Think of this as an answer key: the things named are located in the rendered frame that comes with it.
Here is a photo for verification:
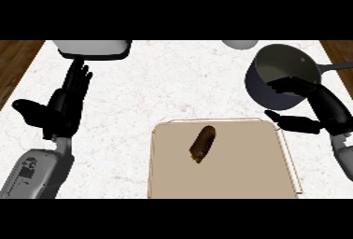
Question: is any dark grey pot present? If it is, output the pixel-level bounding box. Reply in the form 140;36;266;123
244;43;353;111

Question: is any brown sweet potato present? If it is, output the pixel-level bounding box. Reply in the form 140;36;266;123
187;125;218;164

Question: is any pale grey appliance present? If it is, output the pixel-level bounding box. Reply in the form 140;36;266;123
52;40;134;62

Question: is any pale grey round object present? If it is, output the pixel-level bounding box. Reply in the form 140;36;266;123
220;40;260;50

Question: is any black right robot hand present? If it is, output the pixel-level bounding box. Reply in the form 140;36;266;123
263;77;353;136

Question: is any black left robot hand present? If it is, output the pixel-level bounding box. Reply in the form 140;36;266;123
10;58;93;141

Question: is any beige tray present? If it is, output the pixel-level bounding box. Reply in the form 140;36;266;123
146;118;304;200

